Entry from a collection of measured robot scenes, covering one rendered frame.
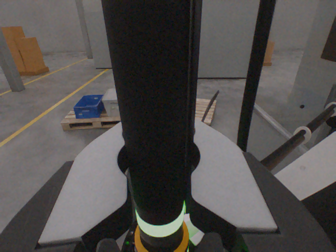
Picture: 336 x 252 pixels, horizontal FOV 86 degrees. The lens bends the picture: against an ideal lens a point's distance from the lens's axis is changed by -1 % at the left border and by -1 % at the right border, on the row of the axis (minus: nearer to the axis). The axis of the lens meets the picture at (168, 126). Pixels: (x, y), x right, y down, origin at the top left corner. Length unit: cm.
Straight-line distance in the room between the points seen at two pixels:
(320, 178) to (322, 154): 6
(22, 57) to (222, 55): 688
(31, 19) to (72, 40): 254
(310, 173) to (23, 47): 834
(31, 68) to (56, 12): 638
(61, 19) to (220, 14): 1044
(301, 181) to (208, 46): 534
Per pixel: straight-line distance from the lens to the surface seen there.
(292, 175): 56
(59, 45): 1443
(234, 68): 600
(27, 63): 850
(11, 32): 851
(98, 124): 330
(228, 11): 577
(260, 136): 148
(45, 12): 1454
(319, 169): 55
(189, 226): 20
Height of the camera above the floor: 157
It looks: 30 degrees down
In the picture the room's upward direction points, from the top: 1 degrees counter-clockwise
